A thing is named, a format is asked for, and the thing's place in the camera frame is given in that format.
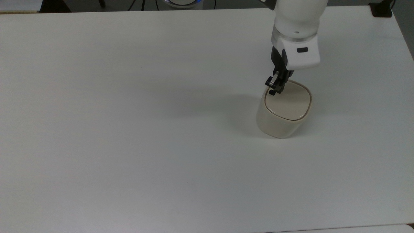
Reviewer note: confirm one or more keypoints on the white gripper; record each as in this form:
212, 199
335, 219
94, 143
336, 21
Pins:
302, 55

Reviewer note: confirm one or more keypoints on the beige trash bin with lid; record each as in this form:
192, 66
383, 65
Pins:
284, 119

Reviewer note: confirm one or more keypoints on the dark block behind table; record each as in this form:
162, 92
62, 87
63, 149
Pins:
55, 5

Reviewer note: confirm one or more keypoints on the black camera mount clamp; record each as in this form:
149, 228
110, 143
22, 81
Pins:
381, 9

